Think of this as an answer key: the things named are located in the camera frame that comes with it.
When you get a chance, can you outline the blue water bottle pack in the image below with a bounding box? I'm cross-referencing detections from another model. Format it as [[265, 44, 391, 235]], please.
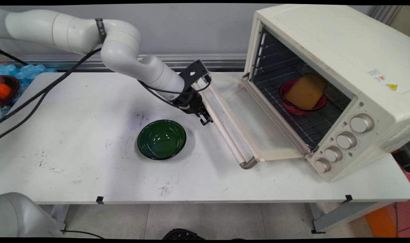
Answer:
[[0, 64, 57, 119]]

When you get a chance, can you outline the green enamel bowl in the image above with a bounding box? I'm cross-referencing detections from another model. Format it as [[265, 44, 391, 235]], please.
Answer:
[[137, 119, 187, 160]]

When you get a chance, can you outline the large silver oven knob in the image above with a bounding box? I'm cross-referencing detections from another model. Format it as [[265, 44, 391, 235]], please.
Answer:
[[350, 114, 375, 134]]

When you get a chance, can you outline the thin black floor cable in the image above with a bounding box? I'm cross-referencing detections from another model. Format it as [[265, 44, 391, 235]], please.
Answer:
[[61, 229, 106, 240]]

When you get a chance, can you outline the orange floor object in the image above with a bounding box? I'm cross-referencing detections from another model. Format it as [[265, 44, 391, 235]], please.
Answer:
[[364, 205, 398, 239]]

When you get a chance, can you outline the dark bowl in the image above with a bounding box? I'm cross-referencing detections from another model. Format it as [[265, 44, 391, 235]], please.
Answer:
[[0, 75, 20, 108]]

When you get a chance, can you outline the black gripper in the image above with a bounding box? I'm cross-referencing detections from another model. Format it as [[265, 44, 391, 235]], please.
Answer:
[[173, 88, 214, 126]]

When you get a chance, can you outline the black round floor object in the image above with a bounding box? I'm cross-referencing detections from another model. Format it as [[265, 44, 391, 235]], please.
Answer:
[[162, 228, 206, 241]]

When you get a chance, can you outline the red bowl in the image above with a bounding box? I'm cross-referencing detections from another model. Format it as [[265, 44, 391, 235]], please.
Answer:
[[279, 80, 328, 116]]

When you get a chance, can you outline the grey table leg frame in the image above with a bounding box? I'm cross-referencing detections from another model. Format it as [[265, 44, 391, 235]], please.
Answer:
[[309, 201, 388, 234]]

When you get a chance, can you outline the yellow sponge block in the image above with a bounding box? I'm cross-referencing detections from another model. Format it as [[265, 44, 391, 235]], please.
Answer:
[[284, 73, 328, 111]]

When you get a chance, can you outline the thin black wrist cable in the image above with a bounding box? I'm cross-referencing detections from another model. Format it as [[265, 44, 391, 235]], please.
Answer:
[[137, 75, 213, 110]]

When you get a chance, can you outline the metal oven wire rack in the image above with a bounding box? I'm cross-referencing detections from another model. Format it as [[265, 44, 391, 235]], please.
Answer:
[[251, 56, 351, 150]]

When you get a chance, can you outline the orange fruit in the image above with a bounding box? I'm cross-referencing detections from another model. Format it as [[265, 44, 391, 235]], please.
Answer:
[[0, 83, 12, 100]]

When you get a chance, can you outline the aluminium wall rail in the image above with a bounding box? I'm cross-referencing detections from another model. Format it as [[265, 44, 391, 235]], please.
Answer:
[[0, 53, 248, 71]]

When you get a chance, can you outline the cream toaster oven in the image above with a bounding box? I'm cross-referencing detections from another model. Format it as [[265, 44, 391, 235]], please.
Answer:
[[244, 4, 410, 183]]

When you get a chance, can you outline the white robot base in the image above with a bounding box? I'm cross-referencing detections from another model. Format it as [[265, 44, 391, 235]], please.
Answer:
[[0, 192, 67, 239]]

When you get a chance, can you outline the cream oven door with handle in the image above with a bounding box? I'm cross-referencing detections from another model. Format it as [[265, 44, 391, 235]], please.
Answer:
[[193, 73, 312, 170]]

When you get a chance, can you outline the red floor object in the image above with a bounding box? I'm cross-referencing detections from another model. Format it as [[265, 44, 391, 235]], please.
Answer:
[[392, 199, 410, 238]]

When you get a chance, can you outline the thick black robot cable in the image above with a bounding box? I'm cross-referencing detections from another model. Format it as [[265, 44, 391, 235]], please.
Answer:
[[0, 86, 55, 139], [0, 48, 103, 124]]

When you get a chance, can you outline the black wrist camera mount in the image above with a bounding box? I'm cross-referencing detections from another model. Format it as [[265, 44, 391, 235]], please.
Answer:
[[179, 60, 212, 89]]

